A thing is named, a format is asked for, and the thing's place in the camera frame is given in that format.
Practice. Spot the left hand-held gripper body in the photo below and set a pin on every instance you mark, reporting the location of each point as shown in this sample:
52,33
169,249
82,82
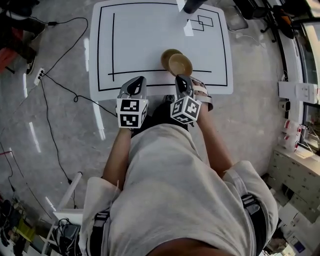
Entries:
130,112

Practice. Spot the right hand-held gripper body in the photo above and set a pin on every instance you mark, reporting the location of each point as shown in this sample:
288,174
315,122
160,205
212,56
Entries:
186,108

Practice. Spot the wooden bowl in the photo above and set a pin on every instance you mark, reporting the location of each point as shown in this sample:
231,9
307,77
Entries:
165,58
180,63

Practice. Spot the person's right forearm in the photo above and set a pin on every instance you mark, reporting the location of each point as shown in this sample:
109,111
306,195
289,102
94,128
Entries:
215,145

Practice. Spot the person's left forearm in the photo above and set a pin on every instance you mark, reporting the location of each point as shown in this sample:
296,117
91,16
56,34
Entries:
117,160

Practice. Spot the person's right hand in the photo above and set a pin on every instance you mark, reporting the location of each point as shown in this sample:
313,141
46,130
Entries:
200,93

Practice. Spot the person's black trousers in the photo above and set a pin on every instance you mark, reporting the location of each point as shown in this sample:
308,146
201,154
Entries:
162,115

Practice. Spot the light grey t-shirt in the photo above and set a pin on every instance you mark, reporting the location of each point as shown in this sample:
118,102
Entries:
175,195

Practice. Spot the white power strip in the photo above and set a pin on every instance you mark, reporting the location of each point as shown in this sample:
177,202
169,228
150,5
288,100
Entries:
39,76

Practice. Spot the black cylinder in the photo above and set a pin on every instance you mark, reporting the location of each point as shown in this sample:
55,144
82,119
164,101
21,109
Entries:
191,6

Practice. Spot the white side table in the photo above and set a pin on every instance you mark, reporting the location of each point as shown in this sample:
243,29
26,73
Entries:
66,200

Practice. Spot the white box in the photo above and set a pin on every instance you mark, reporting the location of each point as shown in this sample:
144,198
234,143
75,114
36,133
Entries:
297,91

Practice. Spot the black power adapter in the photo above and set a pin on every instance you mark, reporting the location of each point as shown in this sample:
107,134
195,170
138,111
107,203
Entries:
52,23

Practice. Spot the black chair base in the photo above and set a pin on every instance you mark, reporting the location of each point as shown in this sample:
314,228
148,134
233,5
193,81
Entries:
277,17

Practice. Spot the white drawer cabinet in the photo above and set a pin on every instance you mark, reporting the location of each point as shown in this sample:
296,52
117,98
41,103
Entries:
295,180

